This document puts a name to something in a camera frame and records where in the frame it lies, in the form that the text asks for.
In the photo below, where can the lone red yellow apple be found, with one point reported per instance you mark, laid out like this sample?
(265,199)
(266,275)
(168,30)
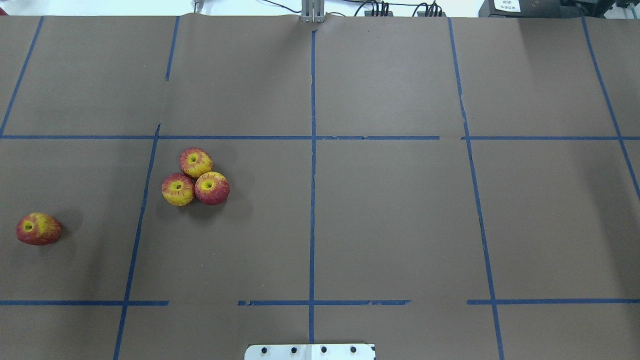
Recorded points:
(38,229)

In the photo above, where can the right red apple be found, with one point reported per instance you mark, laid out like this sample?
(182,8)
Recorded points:
(212,188)

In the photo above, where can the top red yellow apple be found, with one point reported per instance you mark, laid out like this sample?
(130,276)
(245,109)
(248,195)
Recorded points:
(194,162)

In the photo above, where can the brown paper table cover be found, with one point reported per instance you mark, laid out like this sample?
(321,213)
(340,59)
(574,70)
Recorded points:
(442,189)

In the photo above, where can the left yellow red apple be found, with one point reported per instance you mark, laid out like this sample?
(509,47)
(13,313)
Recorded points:
(178,190)

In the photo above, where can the black box with label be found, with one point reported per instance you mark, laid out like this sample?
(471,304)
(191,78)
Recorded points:
(538,9)

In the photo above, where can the grey aluminium post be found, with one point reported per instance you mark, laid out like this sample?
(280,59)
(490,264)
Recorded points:
(313,11)

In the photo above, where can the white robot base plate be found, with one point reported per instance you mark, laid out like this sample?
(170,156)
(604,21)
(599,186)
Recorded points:
(326,351)

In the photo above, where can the black cable connector left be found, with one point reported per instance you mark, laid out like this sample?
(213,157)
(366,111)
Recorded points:
(379,9)

